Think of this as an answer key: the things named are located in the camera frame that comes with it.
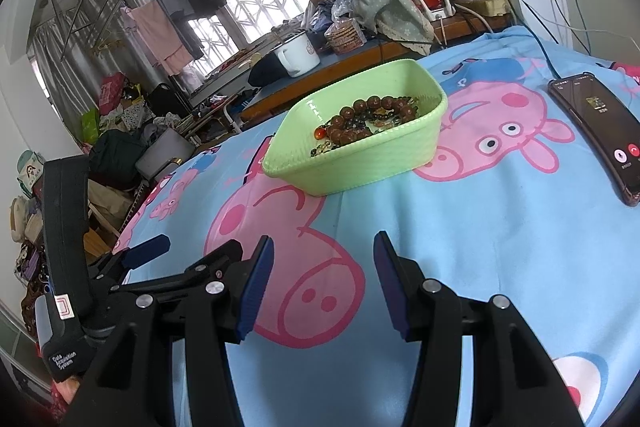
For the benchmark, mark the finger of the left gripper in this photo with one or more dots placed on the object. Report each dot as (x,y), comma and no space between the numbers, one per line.
(212,265)
(135,254)

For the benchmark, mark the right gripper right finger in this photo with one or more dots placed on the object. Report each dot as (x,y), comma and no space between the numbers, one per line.
(515,382)

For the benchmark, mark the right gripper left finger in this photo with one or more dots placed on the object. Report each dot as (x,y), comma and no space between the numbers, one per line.
(129,381)

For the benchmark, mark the left hand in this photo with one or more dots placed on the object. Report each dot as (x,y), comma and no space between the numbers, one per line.
(67,389)

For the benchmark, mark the dark green bag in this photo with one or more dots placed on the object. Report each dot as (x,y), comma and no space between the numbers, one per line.
(113,159)

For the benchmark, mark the grey storage box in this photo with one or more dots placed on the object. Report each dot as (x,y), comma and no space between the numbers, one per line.
(168,147)

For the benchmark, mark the Peppa Pig blue bedsheet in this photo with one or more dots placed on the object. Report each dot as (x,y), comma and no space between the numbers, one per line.
(514,203)

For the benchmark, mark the wooden desk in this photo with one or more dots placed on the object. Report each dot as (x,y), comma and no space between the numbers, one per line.
(284,93)

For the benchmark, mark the light green plastic tray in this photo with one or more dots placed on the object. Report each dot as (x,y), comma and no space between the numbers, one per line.
(360,130)

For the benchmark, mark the black cap on desk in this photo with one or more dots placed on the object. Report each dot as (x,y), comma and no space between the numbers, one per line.
(266,71)

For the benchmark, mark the white enamel mug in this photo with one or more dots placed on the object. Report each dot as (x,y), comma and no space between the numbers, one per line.
(297,55)

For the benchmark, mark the pink hanging garment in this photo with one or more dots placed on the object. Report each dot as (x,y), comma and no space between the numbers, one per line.
(159,36)

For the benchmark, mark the woven basket in bag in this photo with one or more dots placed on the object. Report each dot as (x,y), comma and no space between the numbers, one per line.
(345,36)

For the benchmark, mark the black smartphone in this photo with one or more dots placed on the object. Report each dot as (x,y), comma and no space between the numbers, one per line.
(608,125)

